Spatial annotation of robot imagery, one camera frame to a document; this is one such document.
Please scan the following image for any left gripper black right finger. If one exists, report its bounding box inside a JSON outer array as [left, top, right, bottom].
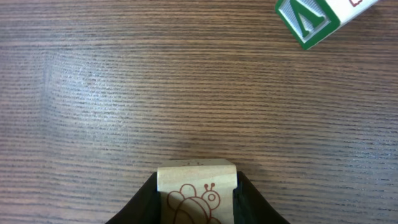
[[233, 171, 290, 224]]

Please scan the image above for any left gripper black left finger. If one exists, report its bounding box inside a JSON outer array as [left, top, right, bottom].
[[106, 172, 161, 224]]

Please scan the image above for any wooden block green V side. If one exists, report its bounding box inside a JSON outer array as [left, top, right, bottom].
[[275, 0, 377, 50]]

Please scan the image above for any wooden block bee picture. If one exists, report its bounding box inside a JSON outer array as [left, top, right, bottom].
[[157, 159, 238, 224]]

